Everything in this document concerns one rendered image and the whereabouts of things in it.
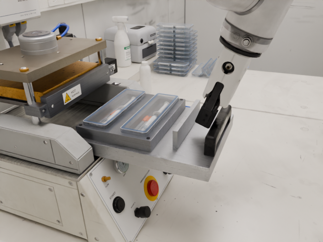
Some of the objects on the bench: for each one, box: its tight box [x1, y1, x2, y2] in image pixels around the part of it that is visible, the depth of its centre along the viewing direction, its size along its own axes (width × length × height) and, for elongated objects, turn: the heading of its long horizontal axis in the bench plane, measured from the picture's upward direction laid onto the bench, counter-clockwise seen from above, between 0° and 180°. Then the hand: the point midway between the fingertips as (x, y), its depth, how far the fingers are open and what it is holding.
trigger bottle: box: [112, 16, 131, 67], centre depth 156 cm, size 9×8×25 cm
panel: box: [86, 157, 174, 242], centre depth 73 cm, size 2×30×19 cm, turn 160°
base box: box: [0, 161, 125, 242], centre depth 83 cm, size 54×38×17 cm
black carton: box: [96, 58, 118, 75], centre depth 148 cm, size 6×9×7 cm
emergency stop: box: [147, 180, 159, 196], centre depth 74 cm, size 2×4×4 cm, turn 160°
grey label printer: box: [104, 24, 157, 63], centre depth 171 cm, size 25×20×17 cm
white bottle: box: [139, 61, 151, 94], centre depth 136 cm, size 5×5×14 cm
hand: (206, 115), depth 60 cm, fingers closed, pressing on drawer
